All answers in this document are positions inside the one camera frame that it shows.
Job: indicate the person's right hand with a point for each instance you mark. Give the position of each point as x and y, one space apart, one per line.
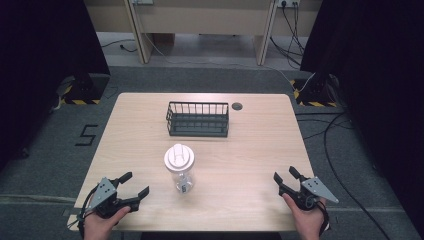
310 223

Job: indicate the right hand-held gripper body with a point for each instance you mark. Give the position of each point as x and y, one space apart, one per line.
318 189

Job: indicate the white wall socket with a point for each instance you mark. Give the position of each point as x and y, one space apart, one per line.
288 3

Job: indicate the black curtain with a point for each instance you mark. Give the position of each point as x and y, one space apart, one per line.
376 73
43 60

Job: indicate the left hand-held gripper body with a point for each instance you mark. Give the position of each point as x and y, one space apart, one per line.
106 191

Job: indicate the black stand base striped tape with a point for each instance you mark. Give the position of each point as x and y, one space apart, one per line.
315 93
87 90

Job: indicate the person's left hand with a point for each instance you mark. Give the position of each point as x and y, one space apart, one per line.
98 228

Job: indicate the beige desk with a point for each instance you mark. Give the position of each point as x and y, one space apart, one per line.
206 20

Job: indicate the round grey table grommet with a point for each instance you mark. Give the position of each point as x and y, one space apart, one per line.
237 106

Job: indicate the clear bottle with white lid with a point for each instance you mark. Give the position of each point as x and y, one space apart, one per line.
179 160

